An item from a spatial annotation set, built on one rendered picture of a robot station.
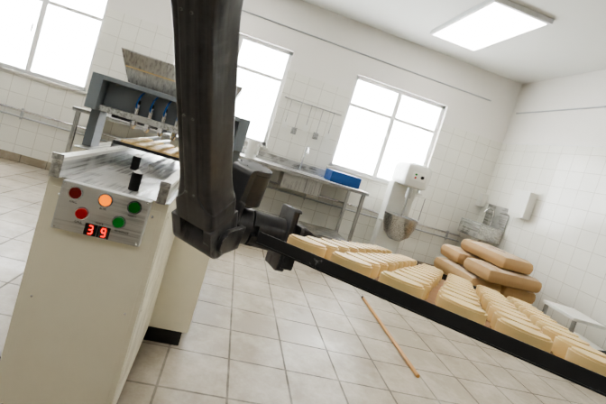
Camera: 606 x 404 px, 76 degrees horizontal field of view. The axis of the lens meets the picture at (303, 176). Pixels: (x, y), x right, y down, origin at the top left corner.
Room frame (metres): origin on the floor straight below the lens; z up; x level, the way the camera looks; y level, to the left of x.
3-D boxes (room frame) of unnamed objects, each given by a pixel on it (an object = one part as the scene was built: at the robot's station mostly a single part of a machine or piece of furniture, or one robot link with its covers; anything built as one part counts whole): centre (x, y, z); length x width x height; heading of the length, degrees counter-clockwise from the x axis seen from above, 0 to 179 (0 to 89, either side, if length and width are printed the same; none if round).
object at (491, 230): (5.26, -2.56, 0.91); 1.00 x 0.36 x 1.11; 10
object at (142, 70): (1.95, 0.70, 1.25); 0.56 x 0.29 x 0.14; 102
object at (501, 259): (4.34, -2.31, 0.64); 0.72 x 0.42 x 0.15; 17
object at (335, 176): (4.97, -0.49, 0.95); 0.40 x 0.30 x 0.14; 103
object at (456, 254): (4.64, -2.25, 0.49); 0.72 x 0.42 x 0.15; 101
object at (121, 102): (1.95, 0.70, 1.01); 0.72 x 0.33 x 0.34; 102
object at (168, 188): (2.09, 0.58, 0.87); 2.01 x 0.03 x 0.07; 12
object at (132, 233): (1.10, 0.52, 0.77); 0.24 x 0.04 x 0.14; 102
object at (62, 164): (2.03, 0.87, 0.87); 2.01 x 0.03 x 0.07; 12
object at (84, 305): (1.46, 0.60, 0.45); 0.70 x 0.34 x 0.90; 12
